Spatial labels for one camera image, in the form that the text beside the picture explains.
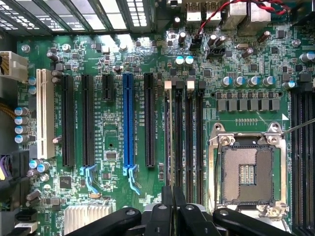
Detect RAM module in slot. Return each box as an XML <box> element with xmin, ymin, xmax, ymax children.
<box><xmin>163</xmin><ymin>81</ymin><xmax>173</xmax><ymax>189</ymax></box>

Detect long black expansion slot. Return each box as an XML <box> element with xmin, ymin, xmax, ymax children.
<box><xmin>62</xmin><ymin>74</ymin><xmax>75</xmax><ymax>168</ymax></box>
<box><xmin>144</xmin><ymin>72</ymin><xmax>157</xmax><ymax>168</ymax></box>

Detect black expansion slot blue latch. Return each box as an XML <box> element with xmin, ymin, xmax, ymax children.
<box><xmin>80</xmin><ymin>74</ymin><xmax>99</xmax><ymax>194</ymax></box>

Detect black SATA plug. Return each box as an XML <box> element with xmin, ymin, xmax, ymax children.
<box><xmin>14</xmin><ymin>210</ymin><xmax>38</xmax><ymax>222</ymax></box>

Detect silver finned chipset heatsink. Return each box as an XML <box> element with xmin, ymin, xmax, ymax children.
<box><xmin>63</xmin><ymin>205</ymin><xmax>113</xmax><ymax>236</ymax></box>

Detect green Dell motherboard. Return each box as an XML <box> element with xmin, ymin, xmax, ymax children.
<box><xmin>14</xmin><ymin>0</ymin><xmax>315</xmax><ymax>236</ymax></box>

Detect silver CPU socket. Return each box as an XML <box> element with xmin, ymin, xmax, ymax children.
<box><xmin>208</xmin><ymin>121</ymin><xmax>290</xmax><ymax>219</ymax></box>

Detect silver rear port connectors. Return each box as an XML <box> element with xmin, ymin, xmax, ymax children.
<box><xmin>184</xmin><ymin>0</ymin><xmax>273</xmax><ymax>37</ymax></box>

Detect open grey PC case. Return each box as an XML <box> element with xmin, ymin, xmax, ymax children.
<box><xmin>0</xmin><ymin>0</ymin><xmax>315</xmax><ymax>236</ymax></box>

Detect black RAM slot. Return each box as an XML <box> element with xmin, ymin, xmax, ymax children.
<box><xmin>186</xmin><ymin>80</ymin><xmax>195</xmax><ymax>205</ymax></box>
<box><xmin>312</xmin><ymin>90</ymin><xmax>315</xmax><ymax>236</ymax></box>
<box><xmin>174</xmin><ymin>81</ymin><xmax>185</xmax><ymax>187</ymax></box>
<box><xmin>290</xmin><ymin>90</ymin><xmax>302</xmax><ymax>232</ymax></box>
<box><xmin>196</xmin><ymin>81</ymin><xmax>206</xmax><ymax>207</ymax></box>
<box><xmin>302</xmin><ymin>83</ymin><xmax>312</xmax><ymax>236</ymax></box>

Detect short black expansion slot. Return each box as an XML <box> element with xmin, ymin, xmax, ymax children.
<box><xmin>101</xmin><ymin>73</ymin><xmax>115</xmax><ymax>102</ymax></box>

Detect yellow braided wires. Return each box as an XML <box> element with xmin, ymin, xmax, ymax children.
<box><xmin>0</xmin><ymin>102</ymin><xmax>14</xmax><ymax>121</ymax></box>

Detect metal socket cover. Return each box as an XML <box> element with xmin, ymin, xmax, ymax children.
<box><xmin>236</xmin><ymin>204</ymin><xmax>290</xmax><ymax>221</ymax></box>

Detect white expansion slot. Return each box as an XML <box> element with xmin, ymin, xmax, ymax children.
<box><xmin>36</xmin><ymin>68</ymin><xmax>56</xmax><ymax>160</ymax></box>

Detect white power connector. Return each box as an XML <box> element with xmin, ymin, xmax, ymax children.
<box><xmin>0</xmin><ymin>51</ymin><xmax>29</xmax><ymax>84</ymax></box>

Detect thin metal locking lever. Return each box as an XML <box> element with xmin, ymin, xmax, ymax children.
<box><xmin>213</xmin><ymin>136</ymin><xmax>223</xmax><ymax>206</ymax></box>
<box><xmin>281</xmin><ymin>118</ymin><xmax>315</xmax><ymax>136</ymax></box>

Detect red and black twisted wire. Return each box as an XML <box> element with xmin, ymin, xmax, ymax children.
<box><xmin>190</xmin><ymin>0</ymin><xmax>292</xmax><ymax>50</ymax></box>

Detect black connector purple wires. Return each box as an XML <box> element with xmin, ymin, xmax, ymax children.
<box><xmin>0</xmin><ymin>153</ymin><xmax>15</xmax><ymax>184</ymax></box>

